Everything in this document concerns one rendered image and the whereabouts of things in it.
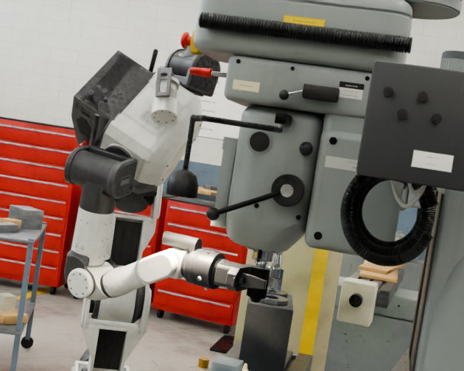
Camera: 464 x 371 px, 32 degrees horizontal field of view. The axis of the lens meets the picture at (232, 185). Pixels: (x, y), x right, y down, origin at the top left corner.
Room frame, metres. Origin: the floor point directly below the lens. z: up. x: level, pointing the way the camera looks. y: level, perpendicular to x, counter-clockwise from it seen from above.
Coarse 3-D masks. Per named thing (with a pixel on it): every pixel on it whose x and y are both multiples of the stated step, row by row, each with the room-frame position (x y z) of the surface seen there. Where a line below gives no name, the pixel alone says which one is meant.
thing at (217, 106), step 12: (204, 96) 11.17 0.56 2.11; (216, 96) 11.14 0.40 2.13; (204, 108) 11.17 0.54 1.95; (216, 108) 11.13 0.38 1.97; (228, 108) 11.10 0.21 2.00; (240, 108) 11.07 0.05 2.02; (240, 120) 11.06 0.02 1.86; (204, 132) 11.16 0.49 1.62; (216, 132) 11.12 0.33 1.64; (228, 132) 11.09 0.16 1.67
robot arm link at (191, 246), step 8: (168, 232) 1.96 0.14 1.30; (168, 240) 1.94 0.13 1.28; (176, 240) 1.93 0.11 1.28; (184, 240) 1.92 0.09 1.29; (192, 240) 1.92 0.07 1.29; (200, 240) 1.93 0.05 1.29; (176, 248) 1.95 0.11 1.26; (184, 248) 1.93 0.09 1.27; (192, 248) 1.91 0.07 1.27; (200, 248) 1.94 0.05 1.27; (176, 256) 1.91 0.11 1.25; (184, 256) 1.92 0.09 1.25; (192, 256) 1.90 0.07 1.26; (184, 264) 1.90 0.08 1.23; (192, 264) 1.89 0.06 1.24; (176, 272) 1.92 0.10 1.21; (184, 272) 1.90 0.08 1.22; (192, 272) 1.88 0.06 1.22; (192, 280) 1.90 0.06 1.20
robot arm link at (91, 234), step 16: (80, 208) 2.03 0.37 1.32; (80, 224) 2.03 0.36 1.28; (96, 224) 2.02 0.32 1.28; (80, 240) 2.03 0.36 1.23; (96, 240) 2.03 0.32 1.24; (80, 256) 2.03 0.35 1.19; (96, 256) 2.04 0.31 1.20; (64, 272) 2.05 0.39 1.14; (80, 272) 2.01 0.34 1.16; (80, 288) 2.02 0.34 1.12
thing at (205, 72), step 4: (192, 68) 2.00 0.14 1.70; (196, 68) 1.99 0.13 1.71; (200, 68) 1.99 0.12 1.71; (204, 68) 1.99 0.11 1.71; (208, 68) 1.99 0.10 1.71; (192, 72) 2.00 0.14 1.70; (196, 72) 1.99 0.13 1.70; (200, 72) 1.99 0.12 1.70; (204, 72) 1.99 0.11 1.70; (208, 72) 1.98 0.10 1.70; (212, 72) 1.99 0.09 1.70; (216, 72) 1.99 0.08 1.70; (220, 72) 1.99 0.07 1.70; (200, 76) 2.00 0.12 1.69; (204, 76) 1.99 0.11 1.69; (208, 76) 1.99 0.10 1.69; (216, 76) 1.99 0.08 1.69; (220, 76) 1.99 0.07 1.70; (224, 76) 1.98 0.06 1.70
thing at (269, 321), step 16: (256, 304) 2.05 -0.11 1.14; (272, 304) 2.06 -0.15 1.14; (288, 304) 2.11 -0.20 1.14; (256, 320) 2.05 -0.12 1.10; (272, 320) 2.04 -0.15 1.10; (288, 320) 2.04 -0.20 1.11; (256, 336) 2.05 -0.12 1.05; (272, 336) 2.04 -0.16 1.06; (288, 336) 2.04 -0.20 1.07; (240, 352) 2.05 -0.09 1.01; (256, 352) 2.05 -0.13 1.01; (272, 352) 2.04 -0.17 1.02; (256, 368) 2.05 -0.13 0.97; (272, 368) 2.04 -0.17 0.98
